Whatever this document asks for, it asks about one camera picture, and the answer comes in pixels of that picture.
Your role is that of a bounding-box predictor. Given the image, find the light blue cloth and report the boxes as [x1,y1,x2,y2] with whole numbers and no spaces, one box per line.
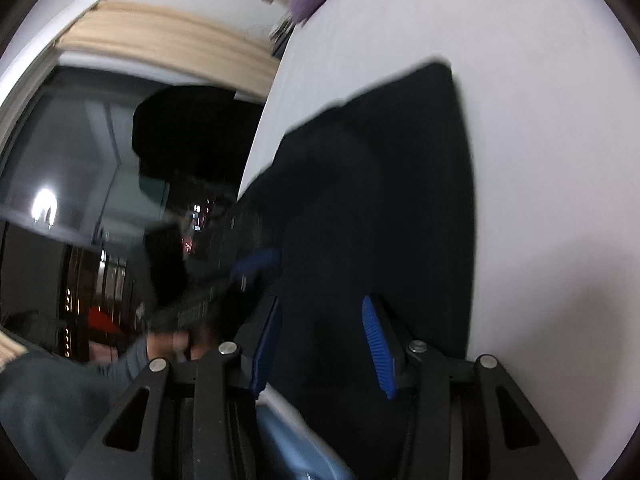
[254,384,357,480]

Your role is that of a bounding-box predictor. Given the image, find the glass window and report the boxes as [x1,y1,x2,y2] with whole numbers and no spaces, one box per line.
[0,66,171,311]

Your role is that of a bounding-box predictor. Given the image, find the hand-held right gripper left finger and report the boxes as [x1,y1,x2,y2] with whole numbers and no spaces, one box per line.
[65,295,284,480]

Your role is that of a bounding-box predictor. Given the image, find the beige curtain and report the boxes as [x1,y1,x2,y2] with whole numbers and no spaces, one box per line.
[55,1,279,102]

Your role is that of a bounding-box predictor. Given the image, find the red object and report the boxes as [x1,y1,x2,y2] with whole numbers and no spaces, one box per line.
[87,306,124,337]

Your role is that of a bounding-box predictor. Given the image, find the black pants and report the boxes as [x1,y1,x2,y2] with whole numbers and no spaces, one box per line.
[235,61,476,480]

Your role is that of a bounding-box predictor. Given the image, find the dark hanging garment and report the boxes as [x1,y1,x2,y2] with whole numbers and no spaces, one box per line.
[132,85,267,187]

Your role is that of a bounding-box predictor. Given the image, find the person's left forearm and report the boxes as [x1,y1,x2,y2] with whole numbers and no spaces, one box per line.
[0,342,153,480]

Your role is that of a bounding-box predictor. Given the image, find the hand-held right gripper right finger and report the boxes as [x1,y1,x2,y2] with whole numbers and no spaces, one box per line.
[361,294,580,480]

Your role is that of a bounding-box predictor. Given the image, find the person's left hand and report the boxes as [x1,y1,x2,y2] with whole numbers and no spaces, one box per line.
[146,324,213,362]

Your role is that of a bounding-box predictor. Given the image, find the bed with white sheet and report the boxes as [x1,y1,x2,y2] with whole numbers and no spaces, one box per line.
[230,0,640,480]

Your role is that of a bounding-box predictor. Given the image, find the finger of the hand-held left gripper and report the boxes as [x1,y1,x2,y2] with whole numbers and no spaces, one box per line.
[231,248,282,283]

